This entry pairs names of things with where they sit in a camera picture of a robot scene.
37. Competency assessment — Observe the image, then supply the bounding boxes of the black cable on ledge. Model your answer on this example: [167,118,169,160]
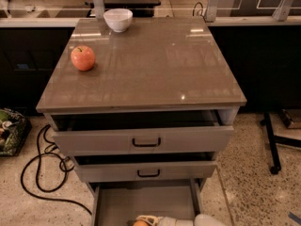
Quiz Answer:
[192,1,207,18]

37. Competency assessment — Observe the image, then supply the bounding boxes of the orange fruit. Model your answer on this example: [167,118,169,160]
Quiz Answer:
[133,220,149,226]

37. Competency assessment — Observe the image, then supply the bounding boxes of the basket of mixed items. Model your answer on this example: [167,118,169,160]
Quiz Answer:
[0,108,31,156]

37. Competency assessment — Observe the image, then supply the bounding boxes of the white bowl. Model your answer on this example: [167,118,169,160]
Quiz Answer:
[103,8,133,32]

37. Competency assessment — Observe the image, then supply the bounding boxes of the black wheeled stand leg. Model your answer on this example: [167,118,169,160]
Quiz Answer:
[261,112,301,174]

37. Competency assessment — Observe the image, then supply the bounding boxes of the red apple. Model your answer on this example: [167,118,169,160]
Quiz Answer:
[71,45,96,72]

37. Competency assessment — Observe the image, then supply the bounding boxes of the grey top drawer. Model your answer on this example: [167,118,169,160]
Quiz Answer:
[53,115,233,155]

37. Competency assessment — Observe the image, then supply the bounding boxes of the grey middle drawer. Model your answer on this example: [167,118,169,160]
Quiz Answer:
[74,153,216,183]

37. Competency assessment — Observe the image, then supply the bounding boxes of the grey drawer cabinet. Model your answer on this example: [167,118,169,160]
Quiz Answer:
[35,16,247,226]

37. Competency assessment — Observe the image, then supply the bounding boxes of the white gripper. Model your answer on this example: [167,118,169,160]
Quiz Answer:
[135,216,194,226]

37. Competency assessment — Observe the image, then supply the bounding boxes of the grey bottom drawer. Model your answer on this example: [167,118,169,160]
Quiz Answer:
[91,179,201,226]

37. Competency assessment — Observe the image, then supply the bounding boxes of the grey drawer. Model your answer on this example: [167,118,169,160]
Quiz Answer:
[53,115,233,155]
[74,153,216,183]
[91,179,201,226]

